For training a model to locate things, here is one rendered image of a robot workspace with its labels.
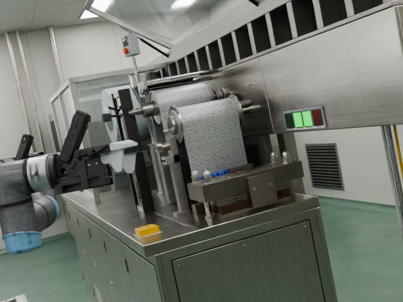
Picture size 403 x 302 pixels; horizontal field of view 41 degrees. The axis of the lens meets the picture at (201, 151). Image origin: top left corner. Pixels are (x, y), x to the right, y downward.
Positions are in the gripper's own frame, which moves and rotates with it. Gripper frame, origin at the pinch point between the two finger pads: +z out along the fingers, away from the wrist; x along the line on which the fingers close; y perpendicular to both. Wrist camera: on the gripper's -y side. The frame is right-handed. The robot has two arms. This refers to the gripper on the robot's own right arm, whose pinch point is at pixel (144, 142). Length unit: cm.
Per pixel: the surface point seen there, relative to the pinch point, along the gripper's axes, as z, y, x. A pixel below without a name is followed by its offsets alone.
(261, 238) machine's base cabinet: 23, 33, -76
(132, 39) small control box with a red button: -16, -63, -137
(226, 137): 18, -6, -96
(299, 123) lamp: 44, -4, -74
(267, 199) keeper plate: 28, 20, -80
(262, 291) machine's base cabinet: 20, 51, -77
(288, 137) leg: 45, -3, -122
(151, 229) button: -13, 22, -72
